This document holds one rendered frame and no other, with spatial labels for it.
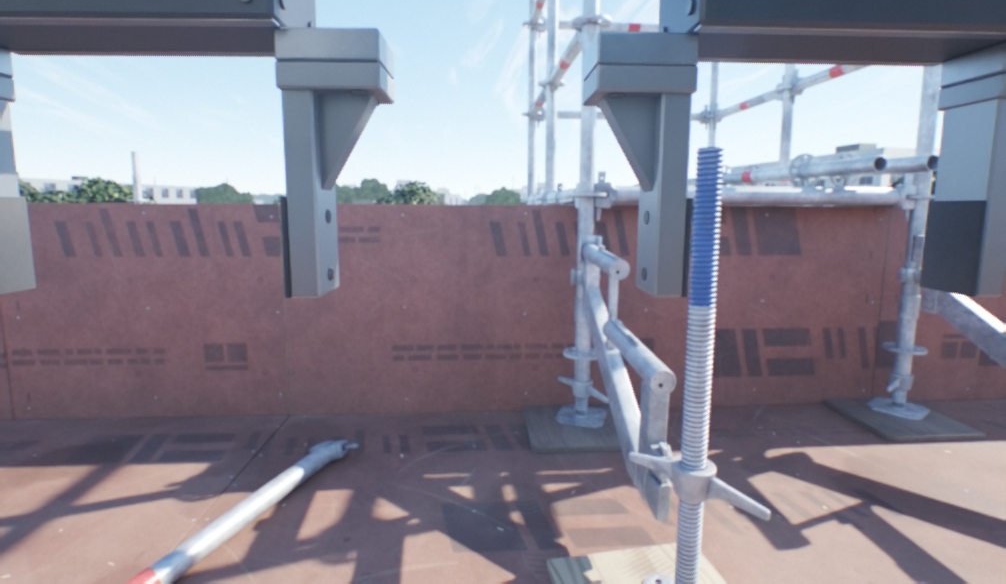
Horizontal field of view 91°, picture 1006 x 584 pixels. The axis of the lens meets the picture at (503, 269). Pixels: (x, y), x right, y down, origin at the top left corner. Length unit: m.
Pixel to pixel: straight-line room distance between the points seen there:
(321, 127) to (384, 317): 1.50
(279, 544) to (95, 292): 1.12
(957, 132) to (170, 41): 0.33
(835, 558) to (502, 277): 1.09
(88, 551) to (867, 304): 2.29
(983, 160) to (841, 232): 1.79
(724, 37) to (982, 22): 0.09
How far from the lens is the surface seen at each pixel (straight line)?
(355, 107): 0.21
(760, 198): 1.75
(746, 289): 1.91
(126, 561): 1.35
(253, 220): 1.78
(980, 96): 0.29
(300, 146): 0.21
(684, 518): 0.93
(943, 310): 2.01
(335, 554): 1.20
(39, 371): 2.22
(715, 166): 0.80
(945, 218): 0.29
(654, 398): 1.01
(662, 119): 0.21
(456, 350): 1.71
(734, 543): 1.28
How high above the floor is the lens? 0.69
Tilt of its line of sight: 7 degrees down
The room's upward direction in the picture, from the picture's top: straight up
